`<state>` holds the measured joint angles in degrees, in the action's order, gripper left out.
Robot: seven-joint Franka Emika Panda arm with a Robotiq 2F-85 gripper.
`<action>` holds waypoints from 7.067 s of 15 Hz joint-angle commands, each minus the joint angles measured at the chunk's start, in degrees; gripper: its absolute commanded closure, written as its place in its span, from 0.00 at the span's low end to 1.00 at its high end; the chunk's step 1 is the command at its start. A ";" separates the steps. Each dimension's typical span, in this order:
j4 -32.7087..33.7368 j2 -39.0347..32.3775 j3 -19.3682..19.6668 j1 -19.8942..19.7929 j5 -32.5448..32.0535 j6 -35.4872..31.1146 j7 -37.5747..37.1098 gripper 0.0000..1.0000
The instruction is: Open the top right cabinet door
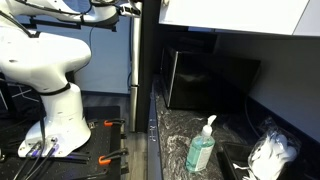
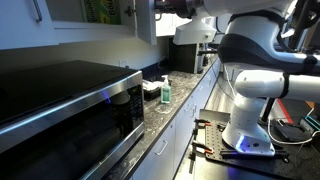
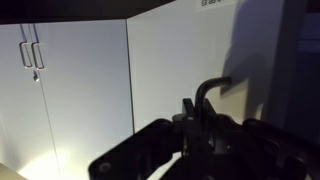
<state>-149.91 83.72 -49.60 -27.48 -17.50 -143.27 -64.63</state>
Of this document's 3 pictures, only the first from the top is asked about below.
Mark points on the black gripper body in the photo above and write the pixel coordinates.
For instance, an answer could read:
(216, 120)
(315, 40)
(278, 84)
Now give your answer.
(150, 8)

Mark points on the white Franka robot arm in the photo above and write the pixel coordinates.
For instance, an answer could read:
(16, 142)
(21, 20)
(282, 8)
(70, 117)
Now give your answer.
(43, 60)

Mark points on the tall black cabinet panel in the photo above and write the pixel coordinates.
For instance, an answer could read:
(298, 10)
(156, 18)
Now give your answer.
(150, 83)

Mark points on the silver vertical pole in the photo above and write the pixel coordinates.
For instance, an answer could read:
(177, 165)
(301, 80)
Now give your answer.
(135, 66)

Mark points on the black microwave oven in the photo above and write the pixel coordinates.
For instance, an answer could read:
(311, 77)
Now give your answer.
(200, 80)

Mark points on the green hand soap pump bottle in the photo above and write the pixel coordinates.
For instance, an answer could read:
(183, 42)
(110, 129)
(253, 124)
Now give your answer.
(200, 151)

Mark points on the black plastic tray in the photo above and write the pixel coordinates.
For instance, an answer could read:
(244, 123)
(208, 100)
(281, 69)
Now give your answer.
(233, 155)

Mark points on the clear bag of white cutlery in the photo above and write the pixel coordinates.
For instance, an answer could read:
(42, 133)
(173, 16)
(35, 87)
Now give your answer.
(271, 155)

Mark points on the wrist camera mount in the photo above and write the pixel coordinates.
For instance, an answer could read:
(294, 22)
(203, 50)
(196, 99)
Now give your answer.
(130, 10)

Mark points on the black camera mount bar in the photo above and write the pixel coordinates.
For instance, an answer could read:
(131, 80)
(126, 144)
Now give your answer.
(60, 23)

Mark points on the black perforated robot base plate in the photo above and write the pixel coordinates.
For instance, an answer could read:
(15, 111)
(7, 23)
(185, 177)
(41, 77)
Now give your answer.
(100, 140)

